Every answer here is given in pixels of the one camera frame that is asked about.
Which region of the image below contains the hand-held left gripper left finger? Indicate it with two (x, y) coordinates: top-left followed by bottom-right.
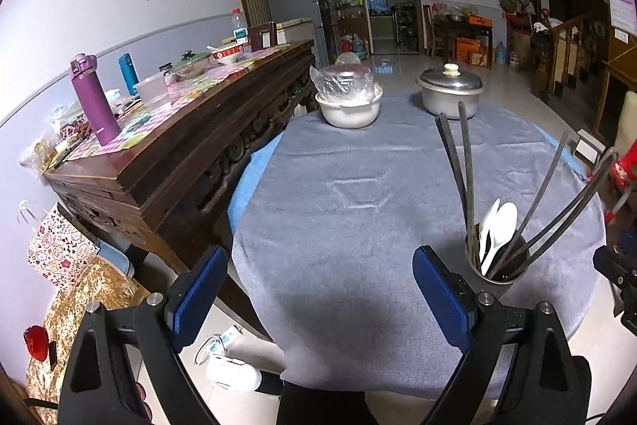
(57, 245), (230, 425)

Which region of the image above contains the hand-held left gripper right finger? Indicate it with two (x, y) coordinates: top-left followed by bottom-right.
(412, 245), (593, 425)

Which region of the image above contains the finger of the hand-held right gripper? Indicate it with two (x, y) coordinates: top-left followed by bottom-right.
(618, 290), (637, 337)
(592, 244), (637, 290)

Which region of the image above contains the black chopstick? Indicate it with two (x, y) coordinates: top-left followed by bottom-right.
(435, 114), (476, 241)
(490, 147), (618, 279)
(508, 159), (615, 274)
(492, 131), (569, 274)
(457, 102), (477, 237)

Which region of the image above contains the metal utensil holder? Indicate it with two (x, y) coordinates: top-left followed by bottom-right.
(465, 222), (530, 285)

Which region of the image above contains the white plastic spoon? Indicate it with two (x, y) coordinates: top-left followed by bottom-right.
(479, 198), (501, 274)
(482, 202), (519, 277)

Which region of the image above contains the white power strip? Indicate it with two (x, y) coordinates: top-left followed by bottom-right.
(195, 325), (243, 367)

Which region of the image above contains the red plastic stool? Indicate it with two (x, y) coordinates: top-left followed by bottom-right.
(604, 150), (637, 227)

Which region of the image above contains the white hair dryer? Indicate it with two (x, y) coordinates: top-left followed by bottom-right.
(205, 354), (285, 399)

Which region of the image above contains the grey tablecloth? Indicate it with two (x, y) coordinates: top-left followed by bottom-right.
(231, 89), (608, 398)

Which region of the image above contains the gold patterned cushion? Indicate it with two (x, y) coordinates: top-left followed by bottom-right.
(24, 255), (151, 412)

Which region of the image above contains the blue table cover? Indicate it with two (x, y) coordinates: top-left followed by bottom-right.
(228, 126), (593, 237)

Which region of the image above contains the white step stool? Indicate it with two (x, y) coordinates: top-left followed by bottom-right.
(574, 129), (606, 168)

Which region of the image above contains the patterned paper bag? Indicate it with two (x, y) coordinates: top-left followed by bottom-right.
(27, 205), (101, 292)

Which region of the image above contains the beige chair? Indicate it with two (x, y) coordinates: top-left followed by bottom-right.
(614, 91), (637, 157)

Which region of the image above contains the dark wooden sideboard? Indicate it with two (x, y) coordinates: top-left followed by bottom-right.
(42, 39), (319, 341)

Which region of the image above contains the red round object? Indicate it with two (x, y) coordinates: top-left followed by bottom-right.
(23, 324), (49, 362)

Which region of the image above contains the aluminium pot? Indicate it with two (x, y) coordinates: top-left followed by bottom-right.
(420, 90), (481, 120)

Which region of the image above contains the checkered sideboard cloth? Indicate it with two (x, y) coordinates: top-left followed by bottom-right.
(47, 45), (290, 159)

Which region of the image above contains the clear plastic container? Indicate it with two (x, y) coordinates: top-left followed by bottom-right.
(133, 71), (173, 108)

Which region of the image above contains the white ceramic pot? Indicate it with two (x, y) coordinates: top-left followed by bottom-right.
(315, 90), (383, 129)

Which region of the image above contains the aluminium pot lid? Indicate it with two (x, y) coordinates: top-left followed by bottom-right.
(415, 63), (486, 96)

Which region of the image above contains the purple water bottle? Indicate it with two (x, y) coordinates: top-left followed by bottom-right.
(70, 53), (123, 146)

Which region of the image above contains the glass lidded green pot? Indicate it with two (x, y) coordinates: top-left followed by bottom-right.
(171, 50), (213, 78)

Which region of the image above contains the blue water bottle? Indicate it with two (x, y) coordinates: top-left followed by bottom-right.
(118, 53), (141, 96)

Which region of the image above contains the clear plastic bagged bowl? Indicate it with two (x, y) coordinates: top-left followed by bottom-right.
(309, 64), (384, 103)

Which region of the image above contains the red and white bowl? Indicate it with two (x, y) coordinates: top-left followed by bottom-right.
(206, 45), (246, 67)

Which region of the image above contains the brown wooden box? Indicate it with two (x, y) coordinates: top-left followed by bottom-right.
(247, 21), (279, 53)

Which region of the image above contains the red capped plastic bottle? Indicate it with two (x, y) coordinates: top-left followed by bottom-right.
(231, 8), (250, 53)

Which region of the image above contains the wooden table with boxes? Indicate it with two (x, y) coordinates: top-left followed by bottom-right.
(430, 12), (494, 68)

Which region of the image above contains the white chest freezer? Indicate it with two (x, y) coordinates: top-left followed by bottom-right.
(276, 17), (317, 46)

